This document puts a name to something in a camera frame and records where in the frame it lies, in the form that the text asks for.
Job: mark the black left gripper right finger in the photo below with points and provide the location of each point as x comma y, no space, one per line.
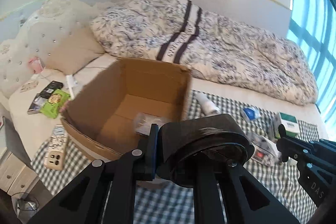
230,194

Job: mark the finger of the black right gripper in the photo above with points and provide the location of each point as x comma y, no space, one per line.
291,147

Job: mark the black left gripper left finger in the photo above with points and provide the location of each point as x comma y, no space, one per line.
104,192

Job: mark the floral tissue pack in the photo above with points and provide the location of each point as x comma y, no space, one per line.
265,152

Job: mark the green white carton box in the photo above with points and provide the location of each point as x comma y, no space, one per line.
289,122

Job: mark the blue white small packet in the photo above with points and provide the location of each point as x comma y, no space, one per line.
250,113

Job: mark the white plastic bottle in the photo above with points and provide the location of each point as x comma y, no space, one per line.
207,106

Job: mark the green white checkered cloth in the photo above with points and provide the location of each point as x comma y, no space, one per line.
174,204

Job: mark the white power strip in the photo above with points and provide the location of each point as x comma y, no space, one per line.
56,148

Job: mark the brown cardboard box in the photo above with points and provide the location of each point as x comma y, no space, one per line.
100,118

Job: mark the clear plastic packet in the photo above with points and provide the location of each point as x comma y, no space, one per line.
142,123

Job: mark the white nightstand drawers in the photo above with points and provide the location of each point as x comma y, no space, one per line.
16,177

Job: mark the green snack packet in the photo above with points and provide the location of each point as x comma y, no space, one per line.
56,101

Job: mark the black small box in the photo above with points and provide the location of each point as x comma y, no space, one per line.
50,88

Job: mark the white bed sheet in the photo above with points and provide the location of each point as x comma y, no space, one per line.
35,129

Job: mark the white charger plug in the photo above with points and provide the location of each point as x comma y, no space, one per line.
72,85

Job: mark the pink small item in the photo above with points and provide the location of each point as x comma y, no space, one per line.
36,65

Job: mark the beige pillow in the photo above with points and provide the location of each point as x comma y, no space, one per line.
74,52

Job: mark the white tufted headboard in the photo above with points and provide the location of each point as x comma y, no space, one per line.
39,35

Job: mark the floral patterned duvet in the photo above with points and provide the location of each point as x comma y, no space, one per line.
214,47

